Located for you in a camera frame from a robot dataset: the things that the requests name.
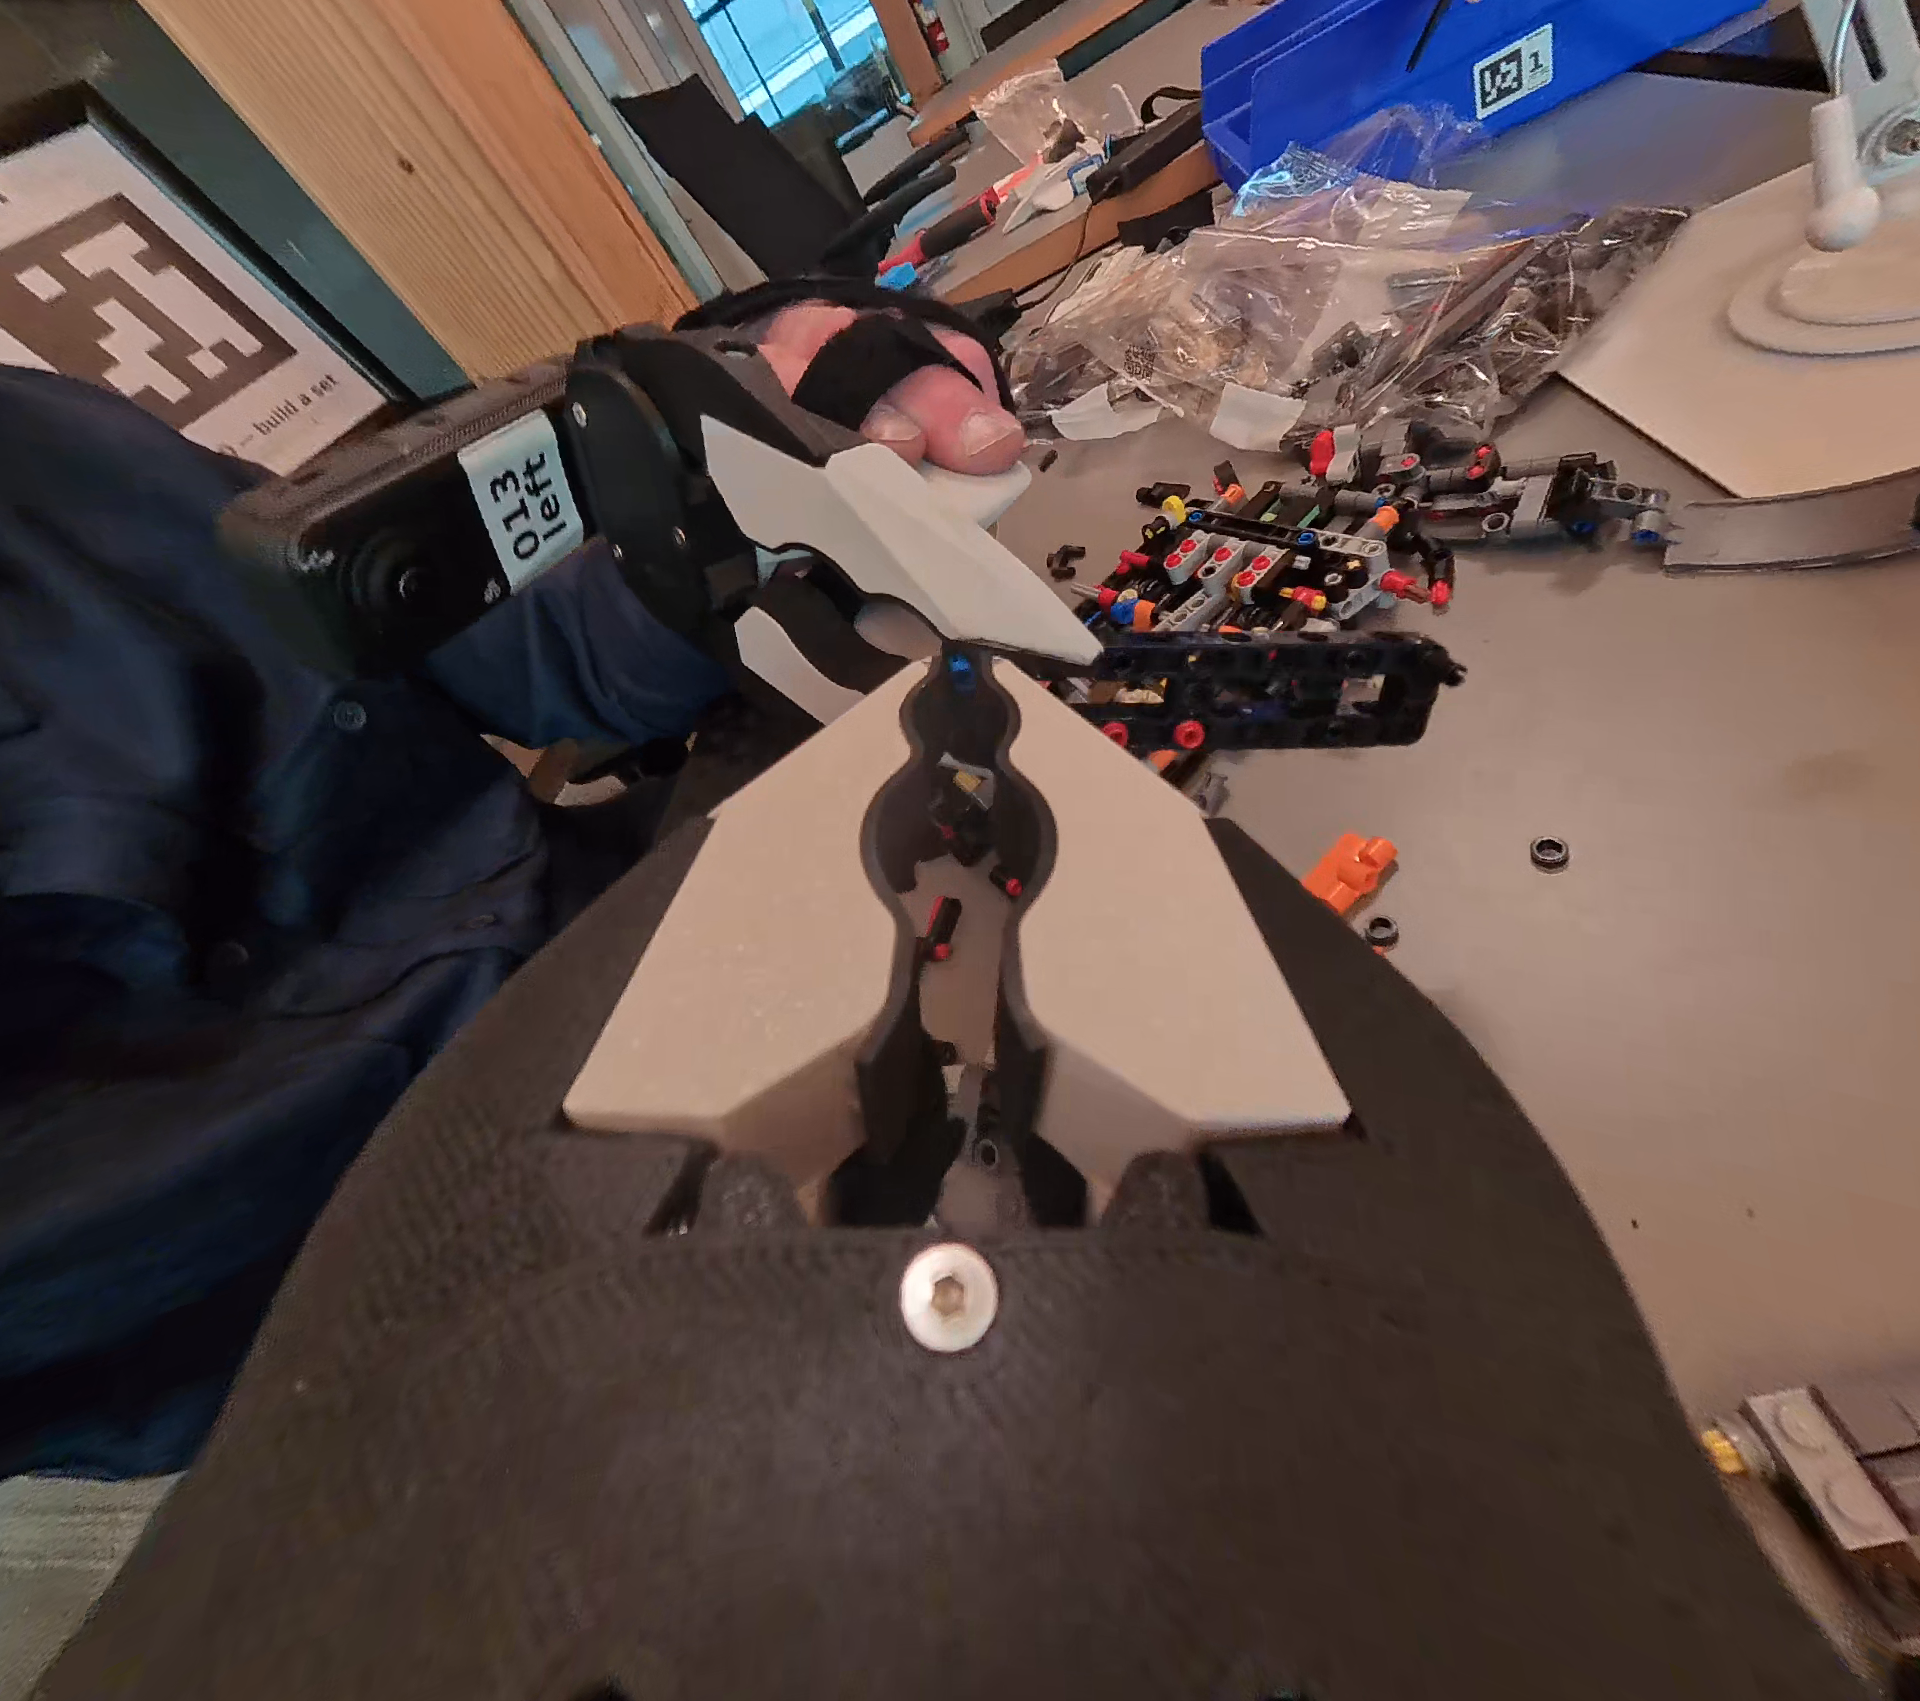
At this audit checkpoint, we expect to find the white book stand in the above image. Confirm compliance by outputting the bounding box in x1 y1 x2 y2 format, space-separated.
1557 0 1920 502

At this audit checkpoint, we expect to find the black lego frame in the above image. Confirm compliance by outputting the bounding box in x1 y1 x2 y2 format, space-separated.
943 624 1470 758

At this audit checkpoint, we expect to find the small clear plastic bag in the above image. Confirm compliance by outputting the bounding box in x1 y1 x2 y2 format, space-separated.
972 61 1076 161

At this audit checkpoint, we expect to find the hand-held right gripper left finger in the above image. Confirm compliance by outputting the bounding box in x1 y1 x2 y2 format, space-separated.
563 659 963 1231

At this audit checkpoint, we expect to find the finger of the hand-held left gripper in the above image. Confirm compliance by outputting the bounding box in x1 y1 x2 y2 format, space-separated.
733 561 963 730
699 410 1108 671

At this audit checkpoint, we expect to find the small black box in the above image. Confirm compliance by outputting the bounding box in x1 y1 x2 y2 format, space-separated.
1115 188 1220 251

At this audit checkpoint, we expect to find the framed marker poster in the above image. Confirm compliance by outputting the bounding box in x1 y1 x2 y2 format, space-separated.
0 101 404 477

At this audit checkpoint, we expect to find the lego car chassis assembly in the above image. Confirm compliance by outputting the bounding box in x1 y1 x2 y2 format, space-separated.
1072 453 1461 772

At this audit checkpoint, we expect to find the plain blue plastic bin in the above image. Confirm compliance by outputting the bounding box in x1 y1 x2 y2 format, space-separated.
1201 0 1593 195

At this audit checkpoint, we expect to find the black office chair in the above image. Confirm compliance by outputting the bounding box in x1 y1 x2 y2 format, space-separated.
613 72 971 284

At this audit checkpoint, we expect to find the red and black hand tool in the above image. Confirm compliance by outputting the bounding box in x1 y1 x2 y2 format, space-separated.
875 188 1005 281

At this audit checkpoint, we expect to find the person's torso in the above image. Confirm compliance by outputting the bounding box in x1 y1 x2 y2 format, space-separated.
0 367 708 1478

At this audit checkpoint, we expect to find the clear bag of lego pieces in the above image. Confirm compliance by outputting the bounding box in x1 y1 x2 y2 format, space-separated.
1003 148 1699 460

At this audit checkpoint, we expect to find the orange lego bracket piece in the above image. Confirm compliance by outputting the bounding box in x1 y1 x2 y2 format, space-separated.
1301 831 1402 910

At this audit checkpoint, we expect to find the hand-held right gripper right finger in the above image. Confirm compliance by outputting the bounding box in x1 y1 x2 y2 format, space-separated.
991 659 1353 1231

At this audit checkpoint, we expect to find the person's left forearm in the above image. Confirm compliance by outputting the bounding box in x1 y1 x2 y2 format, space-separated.
421 539 745 751

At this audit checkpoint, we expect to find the black power adapter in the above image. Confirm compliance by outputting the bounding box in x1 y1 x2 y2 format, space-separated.
1082 87 1215 207

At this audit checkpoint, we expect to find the small white object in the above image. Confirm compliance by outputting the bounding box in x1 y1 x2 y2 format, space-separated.
994 152 1094 237

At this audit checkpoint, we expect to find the person's left hand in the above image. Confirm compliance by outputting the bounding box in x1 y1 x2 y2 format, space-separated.
757 303 1032 480

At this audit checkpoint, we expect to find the lego subassembly with curved panel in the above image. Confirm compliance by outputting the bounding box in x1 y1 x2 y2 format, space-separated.
1302 418 1920 579

